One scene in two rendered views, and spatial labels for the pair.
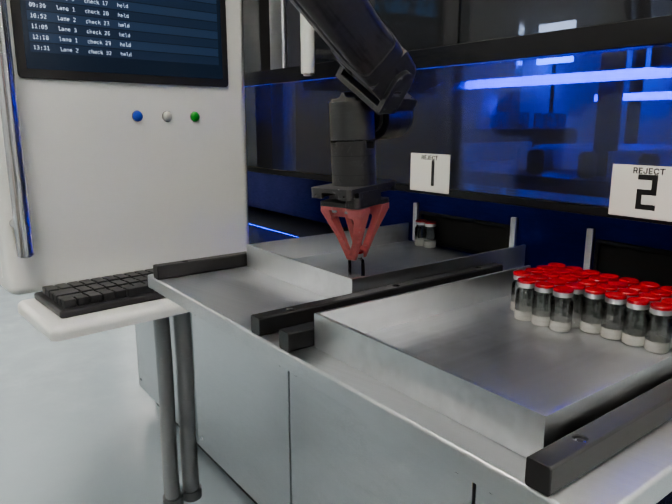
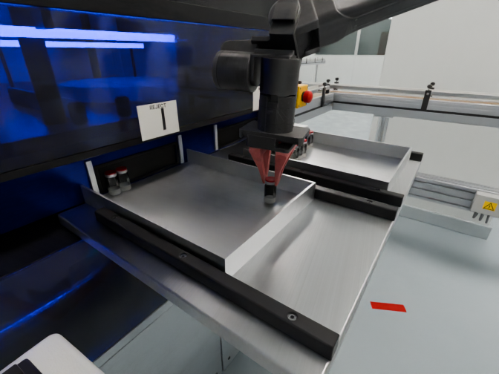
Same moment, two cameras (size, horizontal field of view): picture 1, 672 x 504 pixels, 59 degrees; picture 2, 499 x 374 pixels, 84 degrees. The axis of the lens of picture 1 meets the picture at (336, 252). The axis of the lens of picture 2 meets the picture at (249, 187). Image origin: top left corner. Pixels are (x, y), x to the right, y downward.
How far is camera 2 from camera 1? 1.02 m
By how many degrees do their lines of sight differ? 100
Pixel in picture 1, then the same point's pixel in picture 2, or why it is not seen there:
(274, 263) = (263, 234)
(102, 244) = not seen: outside the picture
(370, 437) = (142, 358)
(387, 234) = (99, 200)
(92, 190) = not seen: outside the picture
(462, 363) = (359, 169)
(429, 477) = not seen: hidden behind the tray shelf
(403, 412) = (411, 176)
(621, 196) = (256, 102)
